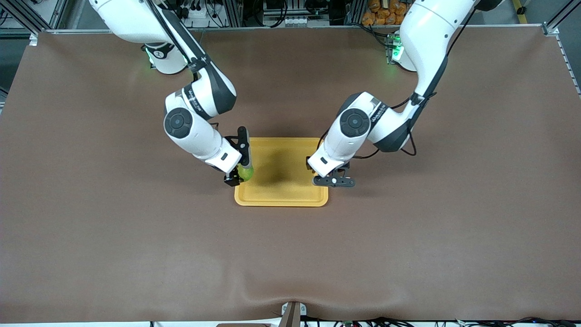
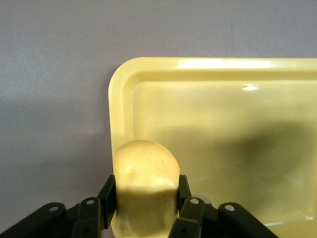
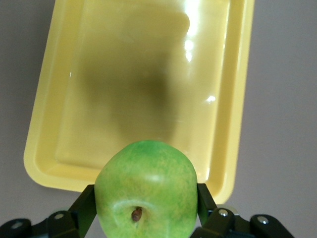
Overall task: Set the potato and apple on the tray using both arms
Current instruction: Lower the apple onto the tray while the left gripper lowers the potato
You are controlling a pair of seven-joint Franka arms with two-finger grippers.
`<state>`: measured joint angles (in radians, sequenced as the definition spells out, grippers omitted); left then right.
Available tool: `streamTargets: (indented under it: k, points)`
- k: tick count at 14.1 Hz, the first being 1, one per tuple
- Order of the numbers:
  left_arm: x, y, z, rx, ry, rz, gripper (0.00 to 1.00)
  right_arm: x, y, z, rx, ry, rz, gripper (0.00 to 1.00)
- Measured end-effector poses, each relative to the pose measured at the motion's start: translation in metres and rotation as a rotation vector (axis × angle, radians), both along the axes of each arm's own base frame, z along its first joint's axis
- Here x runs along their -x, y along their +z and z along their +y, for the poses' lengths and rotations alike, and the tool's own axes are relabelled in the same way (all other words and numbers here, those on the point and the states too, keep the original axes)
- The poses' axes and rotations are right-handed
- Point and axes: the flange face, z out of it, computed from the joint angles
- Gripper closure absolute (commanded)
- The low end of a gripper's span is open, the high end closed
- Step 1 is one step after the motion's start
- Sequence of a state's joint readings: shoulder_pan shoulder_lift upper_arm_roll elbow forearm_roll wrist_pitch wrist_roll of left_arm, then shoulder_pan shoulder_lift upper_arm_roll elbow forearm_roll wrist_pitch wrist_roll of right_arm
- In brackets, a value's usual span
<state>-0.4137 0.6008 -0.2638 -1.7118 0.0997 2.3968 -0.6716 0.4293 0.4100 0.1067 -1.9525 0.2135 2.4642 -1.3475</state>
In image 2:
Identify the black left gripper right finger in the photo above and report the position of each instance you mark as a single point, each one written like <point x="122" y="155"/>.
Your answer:
<point x="198" y="220"/>

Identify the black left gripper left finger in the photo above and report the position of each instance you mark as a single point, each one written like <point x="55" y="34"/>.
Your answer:
<point x="81" y="218"/>

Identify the yellow potato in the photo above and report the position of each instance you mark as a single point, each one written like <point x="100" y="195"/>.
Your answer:
<point x="146" y="178"/>

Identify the yellow plastic tray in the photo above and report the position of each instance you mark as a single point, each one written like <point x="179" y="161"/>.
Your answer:
<point x="210" y="119"/>

